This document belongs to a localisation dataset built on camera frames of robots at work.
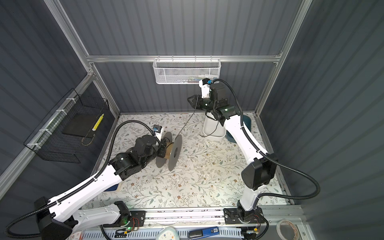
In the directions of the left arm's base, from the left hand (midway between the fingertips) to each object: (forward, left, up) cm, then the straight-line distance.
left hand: (164, 140), depth 74 cm
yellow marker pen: (+10, +35, +3) cm, 37 cm away
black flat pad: (+10, +42, +3) cm, 44 cm away
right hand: (+15, -15, +13) cm, 25 cm away
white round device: (-36, -2, -23) cm, 43 cm away
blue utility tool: (-37, -15, -27) cm, 48 cm away
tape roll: (-40, -61, -24) cm, 77 cm away
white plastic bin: (+24, -30, -23) cm, 45 cm away
